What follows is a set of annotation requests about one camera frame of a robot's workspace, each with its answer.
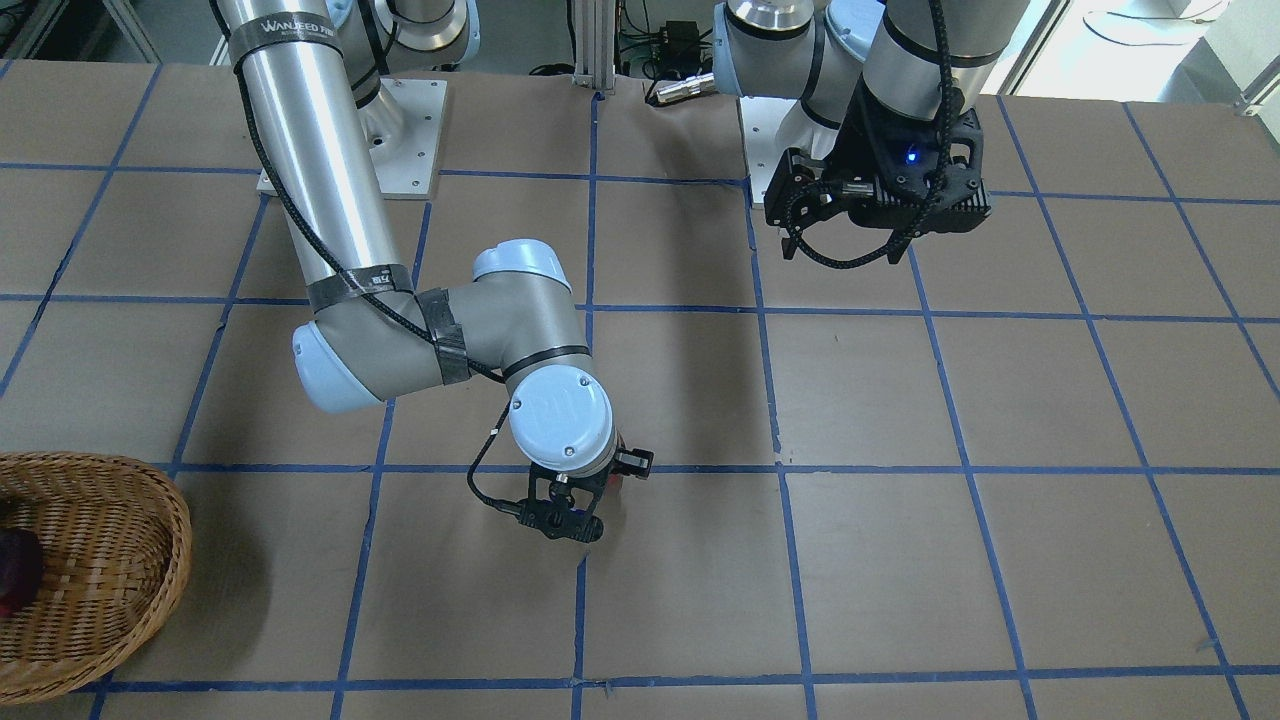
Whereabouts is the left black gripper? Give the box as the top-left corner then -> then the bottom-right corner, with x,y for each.
765,79 -> 991,266

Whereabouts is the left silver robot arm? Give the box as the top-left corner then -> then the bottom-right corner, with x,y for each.
713,1 -> 1028,270

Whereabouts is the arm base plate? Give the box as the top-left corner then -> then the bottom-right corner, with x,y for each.
257,79 -> 447,199
739,97 -> 838,209

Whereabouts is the aluminium frame post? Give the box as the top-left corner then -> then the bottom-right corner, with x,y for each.
570,0 -> 617,96

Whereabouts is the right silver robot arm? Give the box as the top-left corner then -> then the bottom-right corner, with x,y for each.
211,1 -> 653,543

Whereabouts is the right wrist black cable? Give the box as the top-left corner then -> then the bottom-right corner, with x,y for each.
236,60 -> 531,519

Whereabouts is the wicker basket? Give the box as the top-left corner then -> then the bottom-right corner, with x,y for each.
1,451 -> 195,706

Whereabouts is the silver metal cylinder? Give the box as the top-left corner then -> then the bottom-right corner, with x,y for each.
645,72 -> 718,108

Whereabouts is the dark red apple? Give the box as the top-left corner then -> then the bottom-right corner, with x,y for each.
1,528 -> 44,618

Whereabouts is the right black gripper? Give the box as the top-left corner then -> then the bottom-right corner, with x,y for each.
520,432 -> 655,543

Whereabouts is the black power adapter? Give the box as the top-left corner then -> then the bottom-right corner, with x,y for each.
654,20 -> 701,63

